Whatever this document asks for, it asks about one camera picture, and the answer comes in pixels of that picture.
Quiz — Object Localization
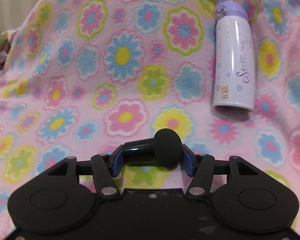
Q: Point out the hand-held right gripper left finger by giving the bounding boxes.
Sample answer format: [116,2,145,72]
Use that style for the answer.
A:
[46,145,126,197]

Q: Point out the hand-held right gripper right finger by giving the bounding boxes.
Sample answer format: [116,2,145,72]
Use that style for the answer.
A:
[181,144,259,197]

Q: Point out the black foam-tipped microphone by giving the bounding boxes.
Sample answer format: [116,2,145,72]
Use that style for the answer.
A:
[122,129,182,168]

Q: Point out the pink floral fleece blanket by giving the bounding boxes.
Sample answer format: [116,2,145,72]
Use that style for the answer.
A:
[0,0,300,235]

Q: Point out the white bottle with purple lid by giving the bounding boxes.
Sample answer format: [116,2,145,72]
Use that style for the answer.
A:
[212,1,256,112]

